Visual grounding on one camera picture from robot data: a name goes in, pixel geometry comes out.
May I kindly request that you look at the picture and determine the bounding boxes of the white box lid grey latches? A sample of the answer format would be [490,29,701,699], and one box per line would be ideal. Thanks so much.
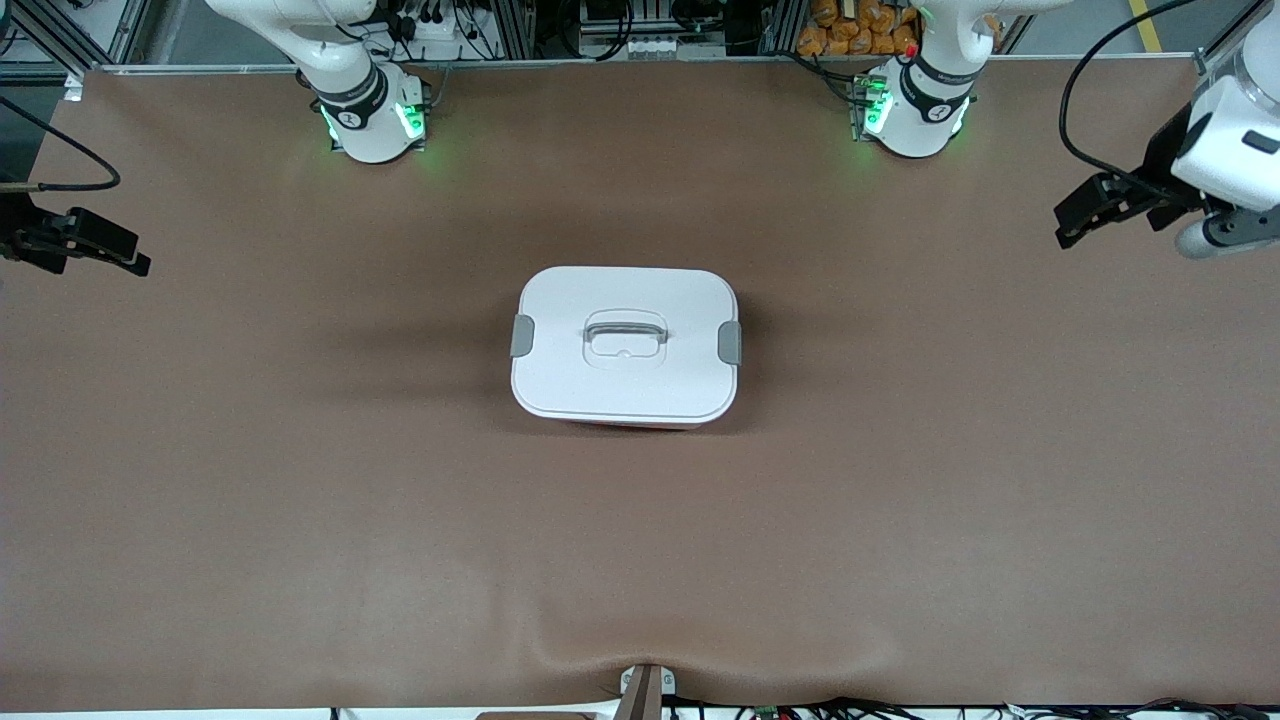
[509,265,744,426]

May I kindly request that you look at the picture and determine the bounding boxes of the pink plastic storage box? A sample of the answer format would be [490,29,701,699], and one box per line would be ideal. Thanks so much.
[570,418,706,432]

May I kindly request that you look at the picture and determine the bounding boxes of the brown table cover mat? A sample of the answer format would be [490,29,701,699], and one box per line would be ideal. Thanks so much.
[0,55,1280,713]

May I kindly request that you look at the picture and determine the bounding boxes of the orange packet pile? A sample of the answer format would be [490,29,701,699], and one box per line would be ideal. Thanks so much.
[797,0,921,58]

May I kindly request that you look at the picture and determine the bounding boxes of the white power strip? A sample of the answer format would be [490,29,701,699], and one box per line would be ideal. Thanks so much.
[395,8,493,63]

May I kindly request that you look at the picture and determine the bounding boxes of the grey socket strip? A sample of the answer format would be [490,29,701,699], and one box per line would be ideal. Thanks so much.
[578,33,693,61]

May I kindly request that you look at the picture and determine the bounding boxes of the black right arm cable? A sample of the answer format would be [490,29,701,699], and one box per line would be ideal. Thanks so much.
[0,95,122,193]

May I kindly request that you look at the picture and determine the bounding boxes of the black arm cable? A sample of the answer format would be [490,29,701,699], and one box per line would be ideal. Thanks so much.
[0,95,122,193]
[1058,0,1201,196]

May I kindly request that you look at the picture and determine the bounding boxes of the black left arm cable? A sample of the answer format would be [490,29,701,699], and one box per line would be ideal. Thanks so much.
[1058,0,1201,196]

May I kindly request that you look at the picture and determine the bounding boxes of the aluminium corner post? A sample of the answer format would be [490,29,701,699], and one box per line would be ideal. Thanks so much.
[1193,0,1263,81]

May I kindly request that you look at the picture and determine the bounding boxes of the aluminium table edge rail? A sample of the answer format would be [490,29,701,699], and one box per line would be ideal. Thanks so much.
[0,52,1201,79]

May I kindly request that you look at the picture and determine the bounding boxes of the metal clamp bracket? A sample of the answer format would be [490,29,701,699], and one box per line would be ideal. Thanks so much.
[615,663,677,720]

